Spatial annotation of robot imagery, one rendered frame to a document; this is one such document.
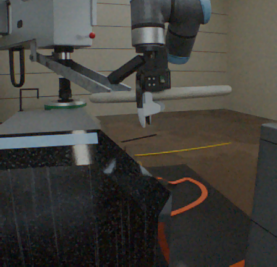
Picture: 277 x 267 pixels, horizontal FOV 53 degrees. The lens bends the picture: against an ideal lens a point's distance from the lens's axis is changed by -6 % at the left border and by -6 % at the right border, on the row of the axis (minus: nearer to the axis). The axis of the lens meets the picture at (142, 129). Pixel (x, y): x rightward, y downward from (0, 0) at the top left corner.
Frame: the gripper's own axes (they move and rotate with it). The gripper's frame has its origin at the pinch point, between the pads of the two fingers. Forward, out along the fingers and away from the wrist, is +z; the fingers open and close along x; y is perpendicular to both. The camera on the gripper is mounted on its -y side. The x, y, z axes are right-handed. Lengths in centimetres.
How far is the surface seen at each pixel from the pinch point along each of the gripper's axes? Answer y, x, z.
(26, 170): -32.7, -10.8, 12.7
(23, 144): -36.0, -6.8, 5.7
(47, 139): -30.0, -2.4, 5.0
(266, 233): 40, 36, 51
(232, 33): 52, 699, -136
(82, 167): -18.6, -2.5, 13.1
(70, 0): -47, 46, -52
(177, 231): -7, 95, 86
